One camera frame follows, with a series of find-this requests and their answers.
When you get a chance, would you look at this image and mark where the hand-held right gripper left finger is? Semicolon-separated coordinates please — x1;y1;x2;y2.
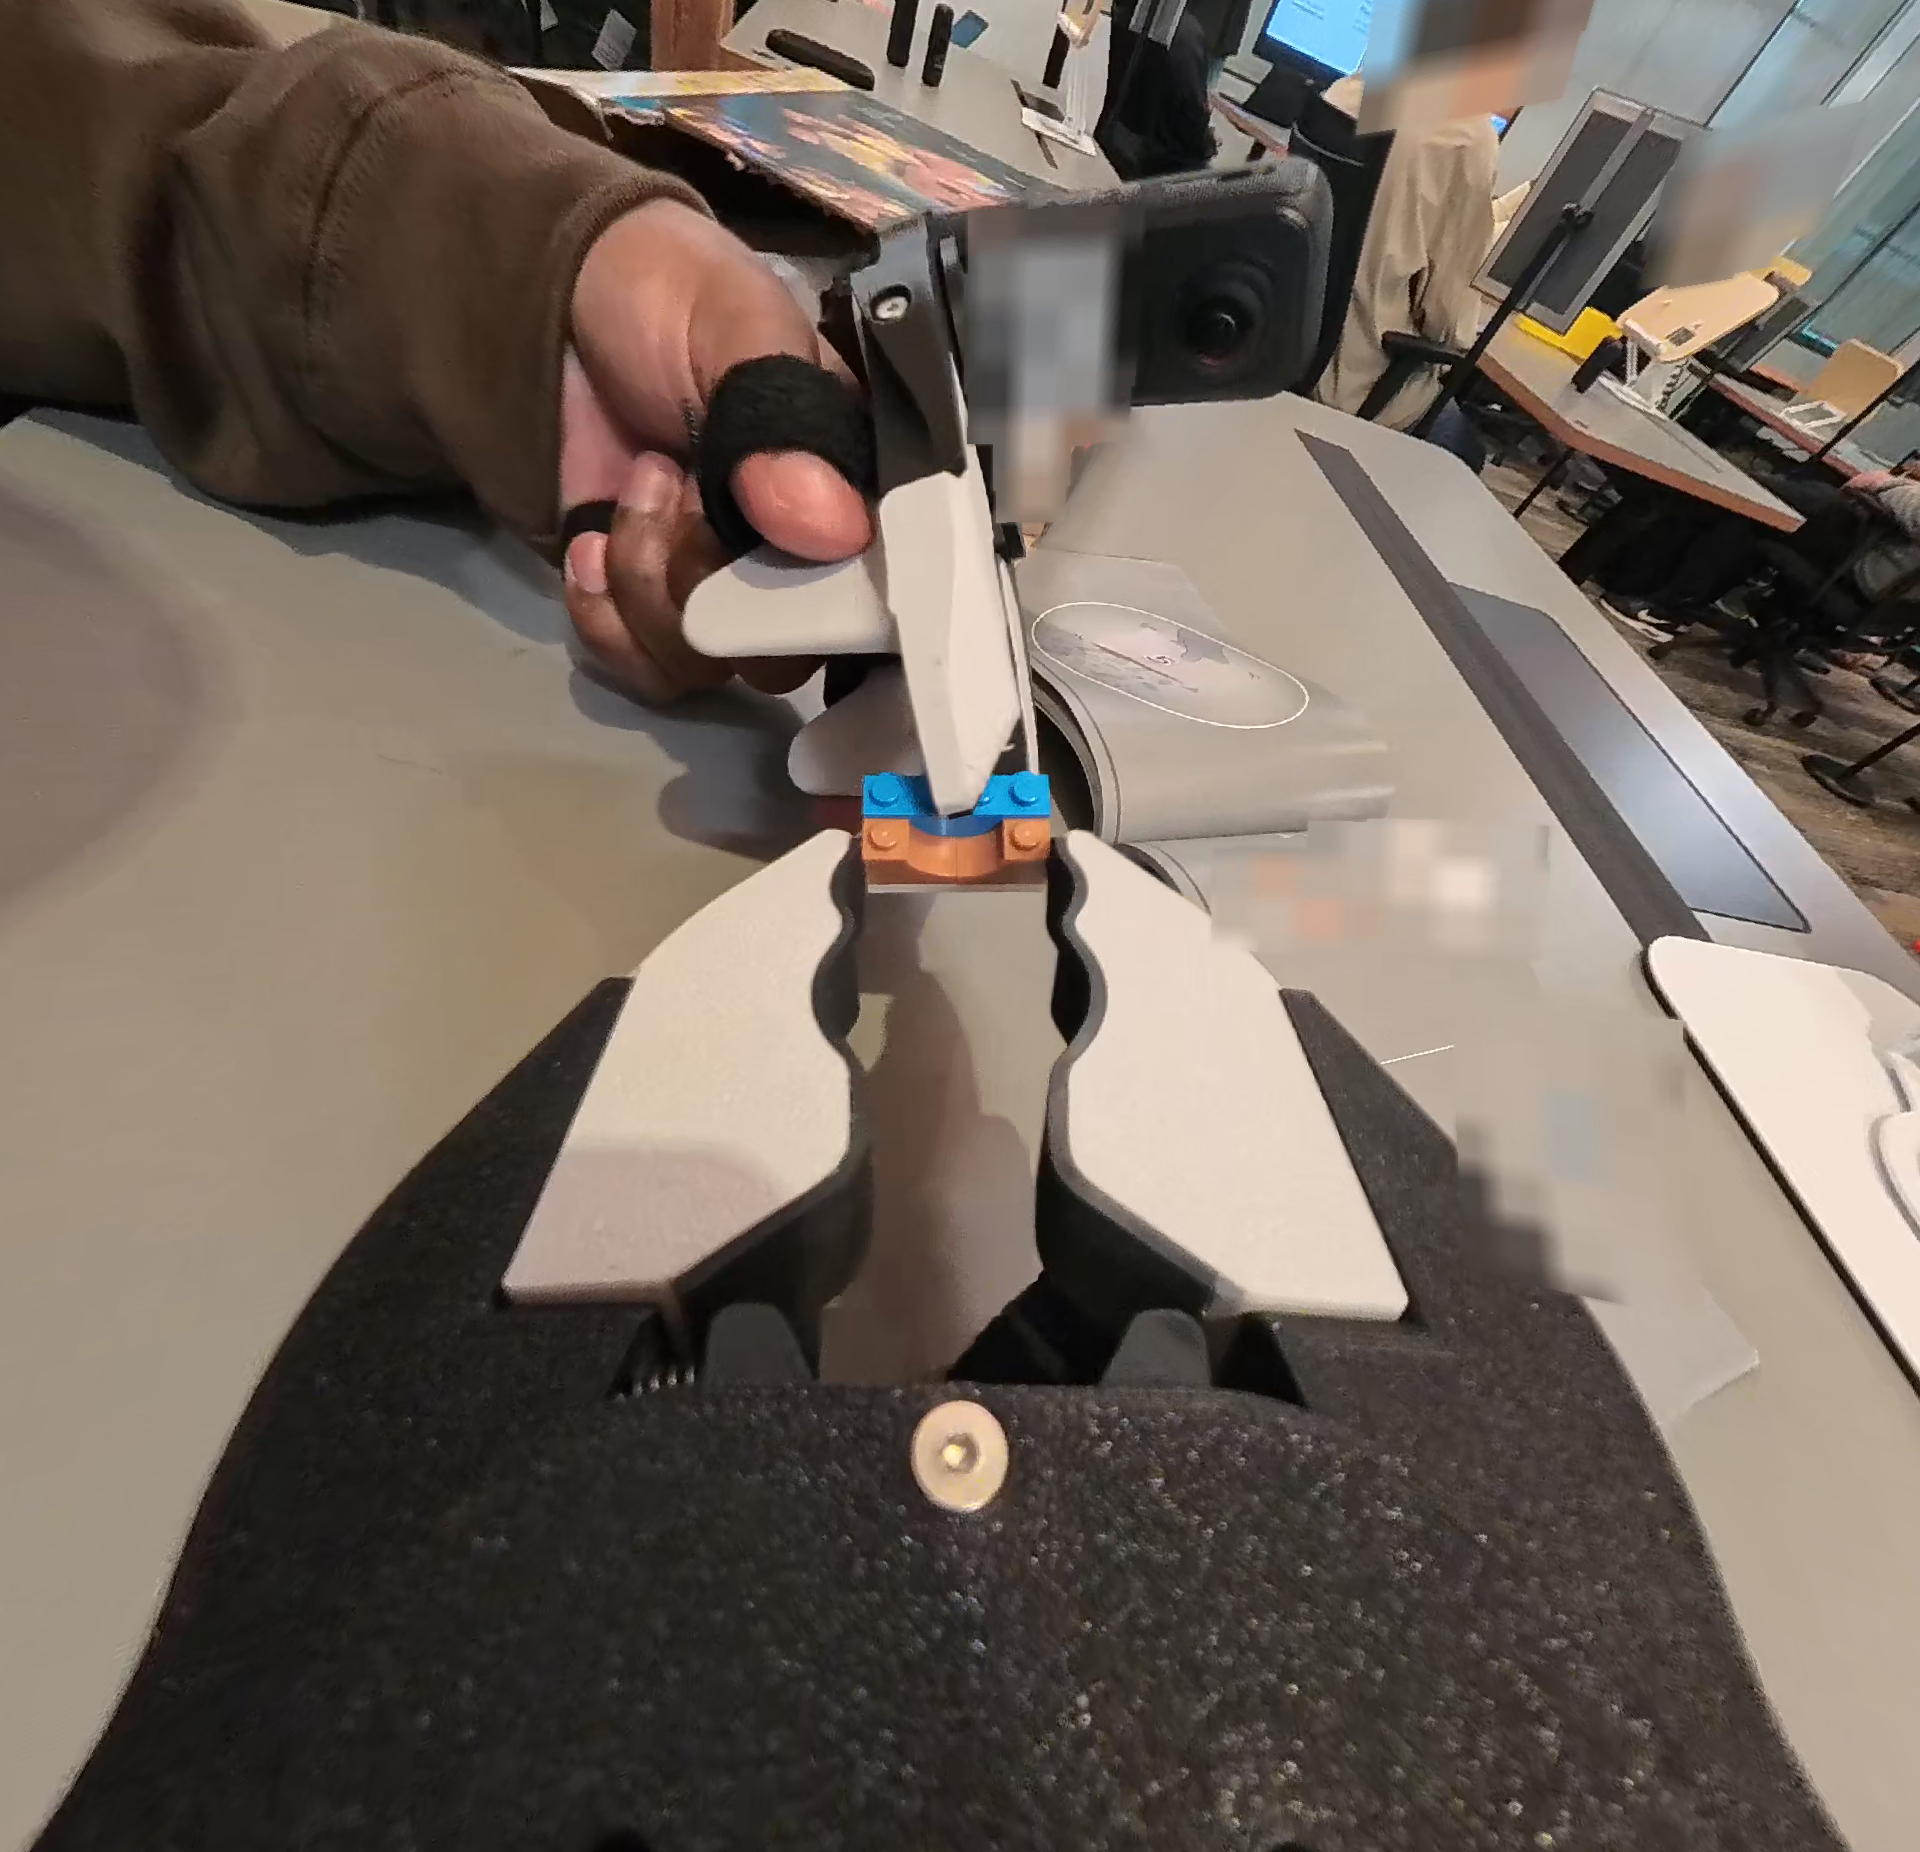
498;828;876;1308

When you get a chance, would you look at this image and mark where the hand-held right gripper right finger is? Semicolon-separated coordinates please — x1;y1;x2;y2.
1038;831;1413;1320

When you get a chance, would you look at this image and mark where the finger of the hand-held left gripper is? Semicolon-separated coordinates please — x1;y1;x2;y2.
877;459;1045;819

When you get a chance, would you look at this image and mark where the blue brick plate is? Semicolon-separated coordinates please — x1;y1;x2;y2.
860;767;1053;837

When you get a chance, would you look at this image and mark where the person's left forearm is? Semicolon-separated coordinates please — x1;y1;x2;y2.
0;0;719;545

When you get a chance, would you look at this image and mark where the grey desk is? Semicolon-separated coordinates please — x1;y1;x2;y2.
0;382;1920;1852

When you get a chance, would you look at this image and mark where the person's left hand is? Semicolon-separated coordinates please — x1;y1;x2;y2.
558;208;889;710

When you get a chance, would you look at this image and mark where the grey instruction booklet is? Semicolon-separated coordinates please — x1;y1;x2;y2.
1026;553;1760;1433

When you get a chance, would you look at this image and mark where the grey tablet on stand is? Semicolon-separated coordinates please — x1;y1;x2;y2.
1472;86;1712;339

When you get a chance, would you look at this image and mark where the colourful cardboard box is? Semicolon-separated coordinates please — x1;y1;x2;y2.
506;63;1059;275

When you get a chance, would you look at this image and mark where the grey table with wooden edge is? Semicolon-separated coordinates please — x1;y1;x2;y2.
1476;314;1814;538

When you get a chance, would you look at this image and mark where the white stand base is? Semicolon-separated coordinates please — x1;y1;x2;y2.
1643;934;1920;1391

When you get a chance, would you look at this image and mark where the wooden post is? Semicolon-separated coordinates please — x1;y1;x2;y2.
647;0;741;76

